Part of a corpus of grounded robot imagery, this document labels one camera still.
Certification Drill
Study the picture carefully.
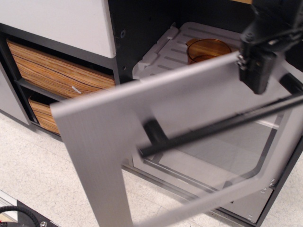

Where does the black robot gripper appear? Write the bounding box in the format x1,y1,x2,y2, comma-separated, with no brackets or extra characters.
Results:
237,0,303,95

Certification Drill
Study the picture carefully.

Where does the black oven door handle bar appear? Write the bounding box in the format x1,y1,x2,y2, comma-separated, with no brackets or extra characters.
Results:
137,73,303,157

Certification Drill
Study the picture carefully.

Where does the grey oven door with window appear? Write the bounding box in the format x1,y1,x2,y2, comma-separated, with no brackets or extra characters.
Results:
51,52,303,227

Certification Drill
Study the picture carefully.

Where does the grey oven rack tray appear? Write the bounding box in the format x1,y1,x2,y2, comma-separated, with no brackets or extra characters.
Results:
133,22,241,80

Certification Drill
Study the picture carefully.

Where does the grey bottom oven drawer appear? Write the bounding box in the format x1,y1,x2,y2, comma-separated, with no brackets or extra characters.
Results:
216,183,275,224

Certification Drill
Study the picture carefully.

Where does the amber transparent pot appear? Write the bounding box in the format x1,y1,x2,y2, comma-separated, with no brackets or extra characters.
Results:
186,38,232,65

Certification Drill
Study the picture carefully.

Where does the wooden countertop edge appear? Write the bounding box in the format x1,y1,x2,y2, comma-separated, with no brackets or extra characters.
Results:
233,0,252,4

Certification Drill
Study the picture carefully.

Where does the white sink front panel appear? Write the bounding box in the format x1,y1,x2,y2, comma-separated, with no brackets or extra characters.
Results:
0,0,116,58

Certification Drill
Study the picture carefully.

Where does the upper wood grain drawer box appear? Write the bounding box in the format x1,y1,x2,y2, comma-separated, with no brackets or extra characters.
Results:
7,38,116,98

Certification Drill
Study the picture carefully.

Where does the wood grain drawer box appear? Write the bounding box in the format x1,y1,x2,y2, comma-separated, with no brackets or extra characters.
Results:
7,38,116,98
28,93,60,135

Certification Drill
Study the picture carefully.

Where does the lower wood grain drawer box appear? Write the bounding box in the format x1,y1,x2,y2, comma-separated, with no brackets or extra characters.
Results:
28,93,60,135

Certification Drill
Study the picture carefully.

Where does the grey cabinet door left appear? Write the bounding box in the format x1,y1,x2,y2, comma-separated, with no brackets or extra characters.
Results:
0,64,30,125

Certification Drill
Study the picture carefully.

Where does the dark grey cabinet frame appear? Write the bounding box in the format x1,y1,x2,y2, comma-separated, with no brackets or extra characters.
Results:
0,0,302,227

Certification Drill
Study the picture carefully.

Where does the black base plate with screw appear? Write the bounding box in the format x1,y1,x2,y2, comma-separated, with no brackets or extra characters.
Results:
14,200,60,227

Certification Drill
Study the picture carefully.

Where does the black braided cable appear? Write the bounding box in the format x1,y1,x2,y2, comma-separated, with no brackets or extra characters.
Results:
0,205,33,227

